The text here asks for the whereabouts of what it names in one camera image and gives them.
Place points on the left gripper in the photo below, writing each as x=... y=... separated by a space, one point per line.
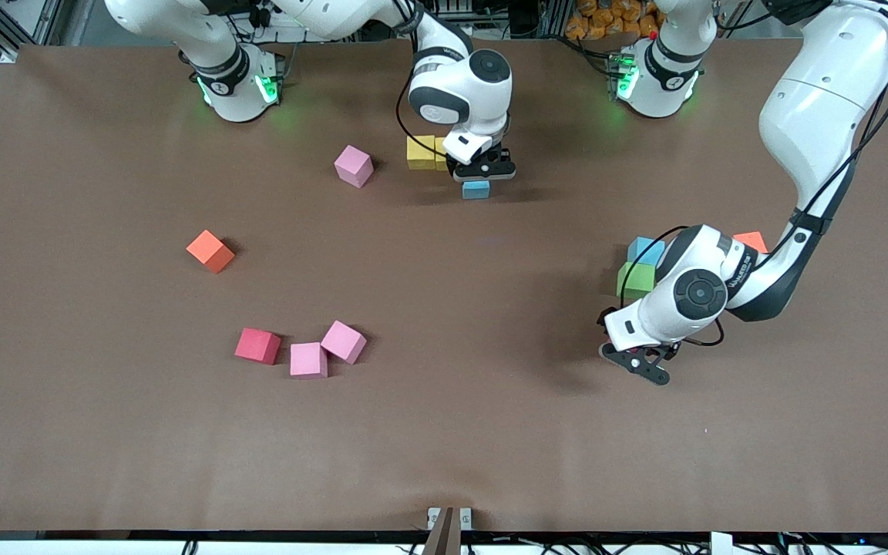
x=602 y=317

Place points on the light blue foam cube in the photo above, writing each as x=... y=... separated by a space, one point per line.
x=644 y=250
x=475 y=190

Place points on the orange foam cube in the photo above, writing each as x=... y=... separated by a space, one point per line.
x=209 y=250
x=751 y=241

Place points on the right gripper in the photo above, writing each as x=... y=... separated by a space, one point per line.
x=492 y=161

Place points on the bag of oranges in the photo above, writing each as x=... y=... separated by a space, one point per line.
x=598 y=19

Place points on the metal bracket with post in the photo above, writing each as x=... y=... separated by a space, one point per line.
x=448 y=532

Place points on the yellow foam cube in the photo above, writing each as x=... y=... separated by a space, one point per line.
x=421 y=152
x=441 y=158

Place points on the green foam cube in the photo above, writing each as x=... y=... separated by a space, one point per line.
x=633 y=279

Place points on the brown table cover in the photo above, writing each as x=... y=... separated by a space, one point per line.
x=444 y=432

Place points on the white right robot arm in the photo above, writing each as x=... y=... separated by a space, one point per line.
x=459 y=77

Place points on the red foam cube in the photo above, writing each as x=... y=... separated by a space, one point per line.
x=257 y=345

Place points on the light pink foam cube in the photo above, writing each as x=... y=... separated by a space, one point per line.
x=344 y=341
x=354 y=166

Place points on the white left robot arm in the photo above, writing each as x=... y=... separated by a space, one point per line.
x=822 y=100

